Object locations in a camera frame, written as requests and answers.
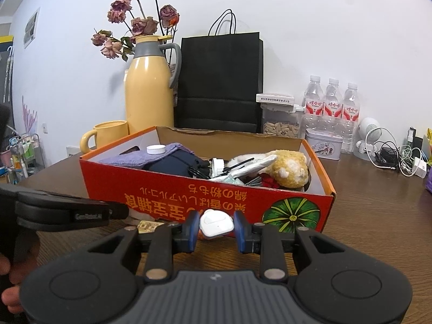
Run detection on middle water bottle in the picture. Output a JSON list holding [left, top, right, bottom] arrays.
[[323, 78, 343, 132]]

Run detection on tangled charger cables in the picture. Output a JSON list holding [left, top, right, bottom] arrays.
[[364, 126, 429, 179]]

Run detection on red artificial rose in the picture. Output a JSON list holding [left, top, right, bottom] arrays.
[[260, 173, 281, 189]]

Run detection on right water bottle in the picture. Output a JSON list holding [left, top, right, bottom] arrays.
[[341, 83, 360, 153]]

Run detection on white round plastic jar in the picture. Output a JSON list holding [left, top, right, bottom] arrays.
[[212, 158, 225, 178]]

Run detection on dried pink flower bouquet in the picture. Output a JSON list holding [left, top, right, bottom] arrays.
[[91, 0, 180, 61]]

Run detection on white bottle cap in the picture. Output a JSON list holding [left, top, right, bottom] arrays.
[[146, 144, 166, 155]]

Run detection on yellow ceramic mug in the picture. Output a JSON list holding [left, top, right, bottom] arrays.
[[80, 120, 129, 154]]

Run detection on water bottle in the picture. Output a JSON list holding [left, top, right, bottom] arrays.
[[341, 83, 360, 153], [323, 78, 343, 132], [300, 75, 324, 138]]

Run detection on yellow thermos jug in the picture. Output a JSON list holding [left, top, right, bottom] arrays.
[[124, 35, 182, 134]]

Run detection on small white tin box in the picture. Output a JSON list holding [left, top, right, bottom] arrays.
[[305, 128, 343, 160]]

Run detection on purple pouch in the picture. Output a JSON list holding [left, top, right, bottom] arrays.
[[425, 167, 432, 193]]

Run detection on white small charger case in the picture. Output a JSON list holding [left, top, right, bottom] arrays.
[[199, 209, 234, 238]]

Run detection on small yellow labelled box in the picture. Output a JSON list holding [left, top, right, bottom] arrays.
[[137, 220, 164, 234]]

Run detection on clear snack container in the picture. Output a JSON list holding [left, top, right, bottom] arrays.
[[255, 93, 305, 138]]

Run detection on purple knitted cloth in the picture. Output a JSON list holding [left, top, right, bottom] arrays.
[[100, 143, 190, 169]]

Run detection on black paper shopping bag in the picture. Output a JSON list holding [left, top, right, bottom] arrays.
[[174, 9, 264, 133]]

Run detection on yellow white plush toy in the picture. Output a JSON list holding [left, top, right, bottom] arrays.
[[265, 150, 309, 189]]

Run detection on left water bottle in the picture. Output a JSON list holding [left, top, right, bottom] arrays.
[[300, 75, 324, 138]]

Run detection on navy blue fabric pouch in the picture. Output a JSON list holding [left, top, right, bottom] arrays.
[[143, 149, 210, 179]]

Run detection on metal wire storage rack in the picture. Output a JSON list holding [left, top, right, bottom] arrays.
[[7, 134, 45, 184]]

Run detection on white round camera device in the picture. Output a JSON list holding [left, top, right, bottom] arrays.
[[354, 117, 382, 160]]

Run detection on person's left hand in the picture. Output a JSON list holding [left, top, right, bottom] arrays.
[[1, 255, 26, 315]]

